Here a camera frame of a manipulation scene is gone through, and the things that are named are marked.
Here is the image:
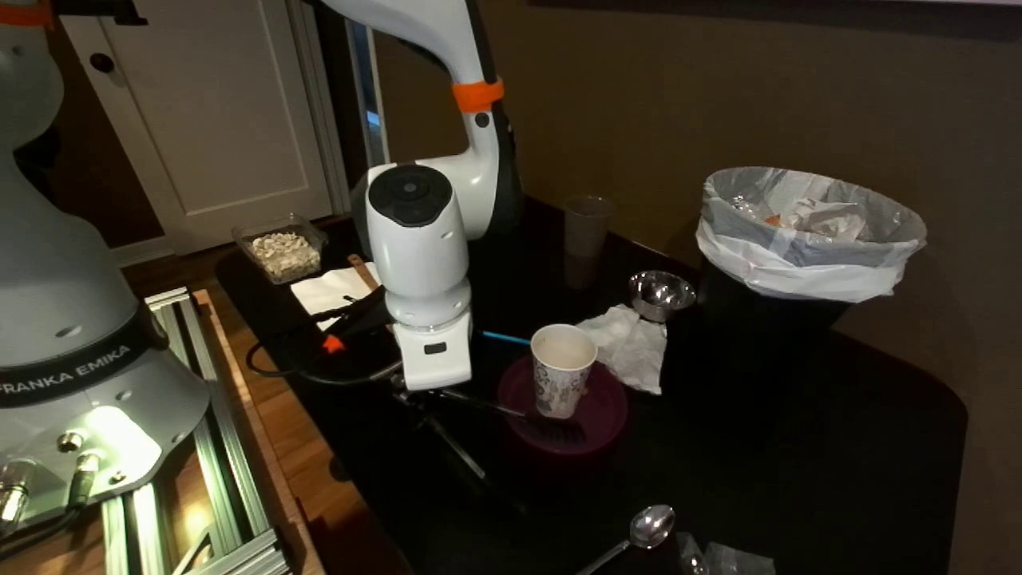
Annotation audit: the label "silver metal spoon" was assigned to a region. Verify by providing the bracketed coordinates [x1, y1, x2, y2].
[573, 502, 680, 575]

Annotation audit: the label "white paper napkin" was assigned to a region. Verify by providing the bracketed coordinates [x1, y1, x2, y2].
[287, 263, 381, 319]

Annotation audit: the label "crumpled white tissue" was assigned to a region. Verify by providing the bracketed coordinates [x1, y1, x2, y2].
[578, 300, 672, 400]

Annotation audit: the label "orange arm strap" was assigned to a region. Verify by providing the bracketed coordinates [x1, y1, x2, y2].
[0, 0, 54, 30]
[450, 77, 507, 115]

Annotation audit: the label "translucent plastic cup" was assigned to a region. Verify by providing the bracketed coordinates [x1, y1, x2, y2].
[558, 192, 616, 295]

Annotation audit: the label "white paper cup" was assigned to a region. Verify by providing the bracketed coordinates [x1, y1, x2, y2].
[526, 319, 601, 420]

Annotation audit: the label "maroon plate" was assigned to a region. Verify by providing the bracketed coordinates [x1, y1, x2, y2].
[495, 351, 632, 460]

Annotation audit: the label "black metal tongs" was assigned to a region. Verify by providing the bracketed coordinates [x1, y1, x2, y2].
[410, 387, 533, 490]

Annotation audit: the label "trash bin with white bag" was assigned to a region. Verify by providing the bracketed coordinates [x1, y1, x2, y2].
[694, 162, 931, 345]

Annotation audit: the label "clear container of popcorn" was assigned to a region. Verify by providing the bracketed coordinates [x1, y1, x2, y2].
[233, 220, 332, 287]

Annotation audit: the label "small metal bowl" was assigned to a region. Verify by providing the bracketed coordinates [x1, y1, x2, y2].
[624, 267, 698, 326]

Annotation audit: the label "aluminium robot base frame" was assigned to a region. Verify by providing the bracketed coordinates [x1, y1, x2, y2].
[98, 284, 298, 575]

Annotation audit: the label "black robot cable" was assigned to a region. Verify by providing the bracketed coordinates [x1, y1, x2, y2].
[244, 305, 410, 393]

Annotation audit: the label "white door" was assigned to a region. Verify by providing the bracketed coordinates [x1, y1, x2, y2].
[56, 0, 354, 253]

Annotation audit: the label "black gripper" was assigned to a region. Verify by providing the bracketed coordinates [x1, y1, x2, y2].
[397, 382, 482, 449]

